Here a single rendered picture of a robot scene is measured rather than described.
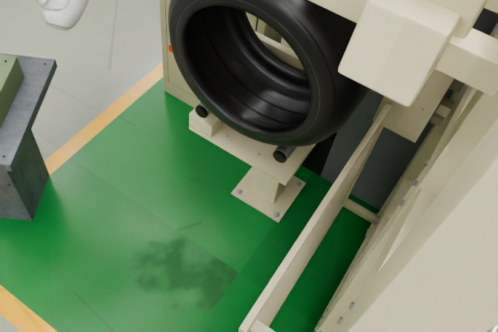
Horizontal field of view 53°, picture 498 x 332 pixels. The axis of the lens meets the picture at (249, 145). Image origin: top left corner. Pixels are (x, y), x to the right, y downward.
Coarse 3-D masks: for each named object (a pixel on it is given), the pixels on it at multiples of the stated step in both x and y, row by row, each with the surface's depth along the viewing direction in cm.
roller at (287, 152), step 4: (276, 148) 147; (280, 148) 146; (284, 148) 146; (288, 148) 146; (292, 148) 147; (276, 152) 146; (280, 152) 145; (284, 152) 145; (288, 152) 146; (292, 152) 148; (276, 156) 147; (280, 156) 146; (284, 156) 145; (288, 156) 147; (276, 160) 148; (280, 160) 147; (284, 160) 146
